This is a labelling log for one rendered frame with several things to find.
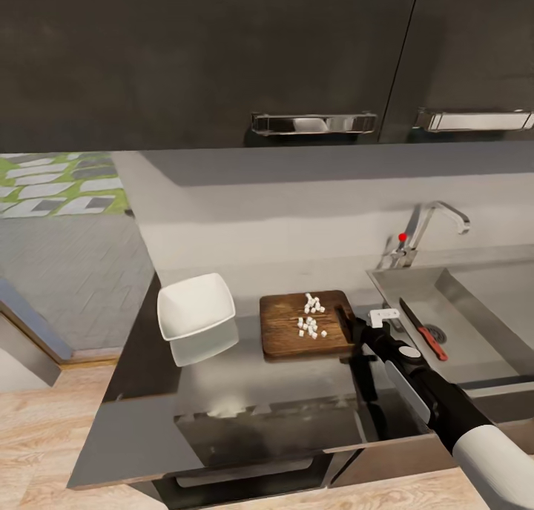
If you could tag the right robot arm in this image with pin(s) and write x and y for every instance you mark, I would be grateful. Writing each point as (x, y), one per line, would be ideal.
(501, 472)

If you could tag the bowl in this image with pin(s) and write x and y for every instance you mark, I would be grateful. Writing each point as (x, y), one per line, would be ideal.
(193, 306)

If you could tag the parer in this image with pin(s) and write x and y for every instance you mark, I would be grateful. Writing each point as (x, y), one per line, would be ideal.
(425, 333)

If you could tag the cutting board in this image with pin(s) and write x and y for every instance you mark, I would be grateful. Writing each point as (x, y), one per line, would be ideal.
(280, 322)

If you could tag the dishwasher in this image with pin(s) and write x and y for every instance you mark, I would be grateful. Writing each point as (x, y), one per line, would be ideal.
(237, 485)

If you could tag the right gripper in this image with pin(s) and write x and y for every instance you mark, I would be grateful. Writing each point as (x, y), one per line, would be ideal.
(363, 333)

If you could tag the drop in sink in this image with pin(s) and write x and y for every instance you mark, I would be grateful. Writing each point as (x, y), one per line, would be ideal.
(480, 313)

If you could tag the fixed window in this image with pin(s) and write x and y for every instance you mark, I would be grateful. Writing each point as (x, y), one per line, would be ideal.
(74, 266)

